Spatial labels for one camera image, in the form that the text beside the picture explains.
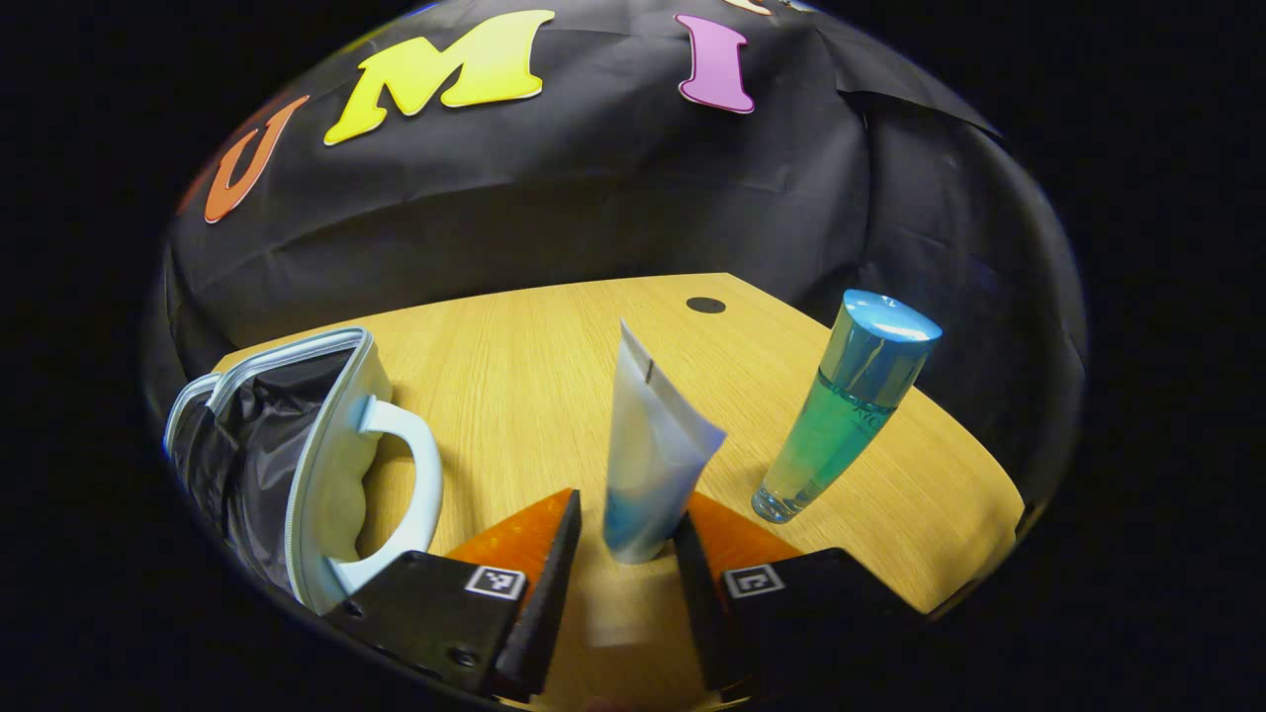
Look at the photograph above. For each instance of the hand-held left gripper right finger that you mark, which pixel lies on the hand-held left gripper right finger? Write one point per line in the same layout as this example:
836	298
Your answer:
700	613

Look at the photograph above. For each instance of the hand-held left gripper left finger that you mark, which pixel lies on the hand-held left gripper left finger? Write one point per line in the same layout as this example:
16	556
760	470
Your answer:
549	603

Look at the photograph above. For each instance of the white blue squeeze tube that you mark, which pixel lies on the white blue squeeze tube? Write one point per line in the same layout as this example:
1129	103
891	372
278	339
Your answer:
653	455

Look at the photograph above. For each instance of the green bottle blue cap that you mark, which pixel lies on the green bottle blue cap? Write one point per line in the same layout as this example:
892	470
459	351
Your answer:
841	415

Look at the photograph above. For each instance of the black backdrop cloth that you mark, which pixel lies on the black backdrop cloth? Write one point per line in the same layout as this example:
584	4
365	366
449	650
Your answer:
593	198

